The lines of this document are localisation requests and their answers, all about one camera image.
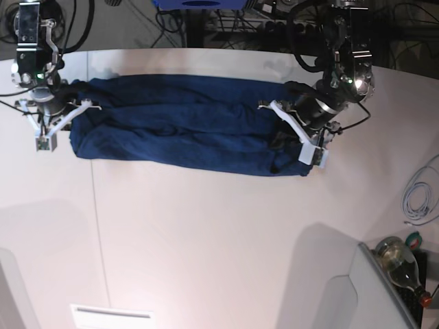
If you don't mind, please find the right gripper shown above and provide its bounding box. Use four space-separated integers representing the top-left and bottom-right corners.
30 88 74 125

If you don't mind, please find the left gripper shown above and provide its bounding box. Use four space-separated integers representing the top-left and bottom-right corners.
269 95 346 150

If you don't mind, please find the dark blue t-shirt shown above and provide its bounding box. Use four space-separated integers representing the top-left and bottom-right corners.
70 75 311 177

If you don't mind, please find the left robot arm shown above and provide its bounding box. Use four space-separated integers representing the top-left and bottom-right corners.
282 1 374 145

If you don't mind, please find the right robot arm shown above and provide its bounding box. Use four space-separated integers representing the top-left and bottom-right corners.
1 1 95 127

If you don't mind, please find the blue plastic bin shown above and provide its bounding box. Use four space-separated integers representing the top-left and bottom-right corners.
154 0 247 10

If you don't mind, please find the green tape roll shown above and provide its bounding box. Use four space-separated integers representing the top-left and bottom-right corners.
405 231 423 251

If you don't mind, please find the clear plastic bottle red cap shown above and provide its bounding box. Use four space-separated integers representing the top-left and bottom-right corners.
375 236 432 308

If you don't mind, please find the coiled light grey cable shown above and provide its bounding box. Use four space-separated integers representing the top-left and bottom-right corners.
401 160 439 227

